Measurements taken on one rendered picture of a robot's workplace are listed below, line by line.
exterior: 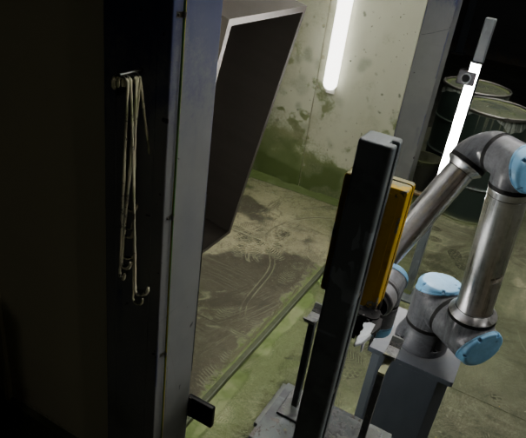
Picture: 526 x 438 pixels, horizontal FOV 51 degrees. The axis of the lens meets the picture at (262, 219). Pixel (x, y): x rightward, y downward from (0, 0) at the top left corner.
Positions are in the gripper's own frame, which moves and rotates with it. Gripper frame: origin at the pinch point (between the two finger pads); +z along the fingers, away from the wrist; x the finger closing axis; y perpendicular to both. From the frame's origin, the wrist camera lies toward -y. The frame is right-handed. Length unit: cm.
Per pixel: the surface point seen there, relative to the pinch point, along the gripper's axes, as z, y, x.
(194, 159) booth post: 1, -31, 47
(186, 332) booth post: -1, 24, 46
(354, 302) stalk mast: 20.1, -24.0, -3.4
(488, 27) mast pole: -194, -50, 15
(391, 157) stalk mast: 20, -53, -3
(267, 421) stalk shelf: 7.9, 30.4, 13.5
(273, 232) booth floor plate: -200, 105, 112
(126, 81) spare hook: 19, -52, 52
